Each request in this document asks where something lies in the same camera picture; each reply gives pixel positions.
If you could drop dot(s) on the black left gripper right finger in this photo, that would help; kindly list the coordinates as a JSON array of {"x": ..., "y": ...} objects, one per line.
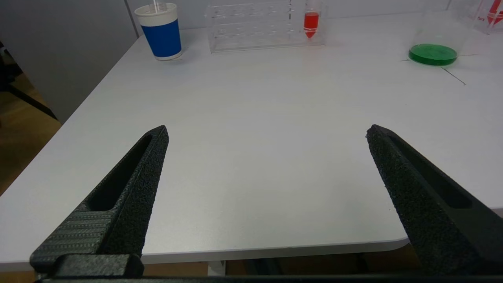
[{"x": 436, "y": 212}]

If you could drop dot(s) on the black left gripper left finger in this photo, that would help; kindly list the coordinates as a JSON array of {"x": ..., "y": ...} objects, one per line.
[{"x": 122, "y": 204}]

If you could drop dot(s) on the blue liquid test tube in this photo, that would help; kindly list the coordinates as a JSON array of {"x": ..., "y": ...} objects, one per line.
[{"x": 156, "y": 6}]

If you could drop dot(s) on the clear glass beaker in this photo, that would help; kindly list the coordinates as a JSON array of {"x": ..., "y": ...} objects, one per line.
[{"x": 436, "y": 53}]

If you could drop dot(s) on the clear acrylic test tube rack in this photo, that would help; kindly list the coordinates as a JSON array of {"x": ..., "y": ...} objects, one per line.
[
  {"x": 255, "y": 31},
  {"x": 491, "y": 19}
]

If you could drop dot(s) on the red liquid tube white label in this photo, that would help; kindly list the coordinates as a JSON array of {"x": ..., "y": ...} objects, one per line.
[{"x": 495, "y": 15}]

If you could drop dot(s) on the red liquid test tube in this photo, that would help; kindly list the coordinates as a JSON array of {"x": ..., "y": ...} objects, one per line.
[{"x": 311, "y": 23}]

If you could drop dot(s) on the white paper cup blue sleeve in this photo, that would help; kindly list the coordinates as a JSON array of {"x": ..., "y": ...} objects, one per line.
[{"x": 163, "y": 37}]

